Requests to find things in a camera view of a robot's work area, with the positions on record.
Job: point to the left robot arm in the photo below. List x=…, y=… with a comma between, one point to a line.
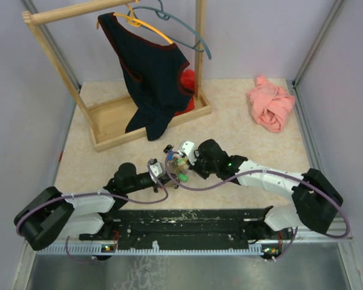
x=52, y=214

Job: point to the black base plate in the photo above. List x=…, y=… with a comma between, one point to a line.
x=187, y=229

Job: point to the yellow hanger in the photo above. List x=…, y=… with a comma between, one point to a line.
x=134, y=21

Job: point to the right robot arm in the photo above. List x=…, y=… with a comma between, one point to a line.
x=313, y=200

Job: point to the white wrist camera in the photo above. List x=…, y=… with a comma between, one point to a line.
x=187, y=150
x=155, y=169

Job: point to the dark navy tank top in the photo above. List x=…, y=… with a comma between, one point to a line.
x=152, y=75

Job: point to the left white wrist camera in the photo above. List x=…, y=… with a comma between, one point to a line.
x=155, y=169

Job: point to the wooden clothes rack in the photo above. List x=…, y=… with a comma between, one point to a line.
x=108, y=120

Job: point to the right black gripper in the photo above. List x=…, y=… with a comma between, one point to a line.
x=198, y=156

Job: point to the green key tag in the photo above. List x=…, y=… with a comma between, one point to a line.
x=183, y=177

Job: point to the pink cloth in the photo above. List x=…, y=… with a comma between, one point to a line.
x=271, y=104

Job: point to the red cloth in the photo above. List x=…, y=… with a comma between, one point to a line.
x=188, y=82

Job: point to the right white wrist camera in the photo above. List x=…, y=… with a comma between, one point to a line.
x=187, y=150

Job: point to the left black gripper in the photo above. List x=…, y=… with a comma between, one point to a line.
x=166, y=177

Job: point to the grey-blue hanger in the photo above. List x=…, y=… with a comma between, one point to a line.
x=179, y=31

